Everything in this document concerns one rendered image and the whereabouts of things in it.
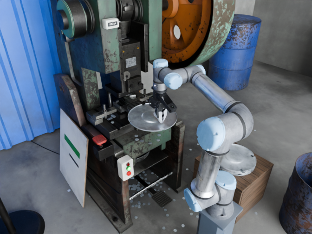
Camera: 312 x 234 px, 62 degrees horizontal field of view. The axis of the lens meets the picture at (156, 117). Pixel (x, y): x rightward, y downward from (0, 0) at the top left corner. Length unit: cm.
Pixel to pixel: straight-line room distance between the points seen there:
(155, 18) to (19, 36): 135
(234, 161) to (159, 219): 67
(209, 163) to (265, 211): 116
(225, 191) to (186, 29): 95
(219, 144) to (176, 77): 40
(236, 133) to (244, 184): 85
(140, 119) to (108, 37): 48
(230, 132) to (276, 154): 176
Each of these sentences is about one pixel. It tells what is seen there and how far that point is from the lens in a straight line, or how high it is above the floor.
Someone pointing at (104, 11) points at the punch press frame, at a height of 137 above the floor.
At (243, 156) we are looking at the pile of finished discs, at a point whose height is 39.
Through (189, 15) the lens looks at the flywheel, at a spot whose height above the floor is 129.
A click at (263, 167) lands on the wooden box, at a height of 35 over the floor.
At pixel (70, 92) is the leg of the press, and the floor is 82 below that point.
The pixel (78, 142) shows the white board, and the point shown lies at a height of 49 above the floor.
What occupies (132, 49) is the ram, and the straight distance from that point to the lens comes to 152.
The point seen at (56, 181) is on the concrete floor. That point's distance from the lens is 236.
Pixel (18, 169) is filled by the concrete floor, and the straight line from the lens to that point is 260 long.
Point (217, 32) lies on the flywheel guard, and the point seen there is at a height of 124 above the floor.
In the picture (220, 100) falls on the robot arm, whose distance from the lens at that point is 113.
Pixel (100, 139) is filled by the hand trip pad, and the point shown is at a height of 76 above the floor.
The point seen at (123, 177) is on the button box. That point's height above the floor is 53.
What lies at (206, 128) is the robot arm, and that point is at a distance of 96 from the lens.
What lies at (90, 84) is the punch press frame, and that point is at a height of 88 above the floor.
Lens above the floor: 161
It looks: 33 degrees down
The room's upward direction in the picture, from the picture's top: straight up
